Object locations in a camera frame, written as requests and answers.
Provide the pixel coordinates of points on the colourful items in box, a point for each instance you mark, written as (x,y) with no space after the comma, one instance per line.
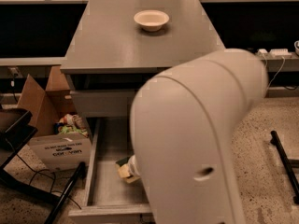
(70,124)

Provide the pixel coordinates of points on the brown cardboard box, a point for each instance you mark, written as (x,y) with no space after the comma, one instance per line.
(57,151)

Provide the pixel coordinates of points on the white paper bowl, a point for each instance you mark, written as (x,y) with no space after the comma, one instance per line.
(151,20)

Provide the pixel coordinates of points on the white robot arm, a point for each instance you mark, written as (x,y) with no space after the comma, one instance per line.
(181,124)

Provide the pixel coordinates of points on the grey upper drawer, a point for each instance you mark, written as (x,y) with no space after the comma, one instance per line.
(103,103)

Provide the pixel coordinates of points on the green and yellow sponge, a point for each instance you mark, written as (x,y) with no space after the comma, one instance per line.
(122,162)

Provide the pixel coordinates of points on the open grey lower drawer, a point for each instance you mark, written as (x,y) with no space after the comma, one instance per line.
(108,199)

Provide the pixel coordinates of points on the grey drawer cabinet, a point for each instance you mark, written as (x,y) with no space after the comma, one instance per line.
(110,51)

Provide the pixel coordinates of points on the black stand leg right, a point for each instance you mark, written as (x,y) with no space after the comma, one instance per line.
(289,165)

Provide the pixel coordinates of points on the white power strip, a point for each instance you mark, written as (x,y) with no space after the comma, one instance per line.
(274,53)

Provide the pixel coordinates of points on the black stand left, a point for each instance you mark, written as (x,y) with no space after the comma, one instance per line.
(30,193)

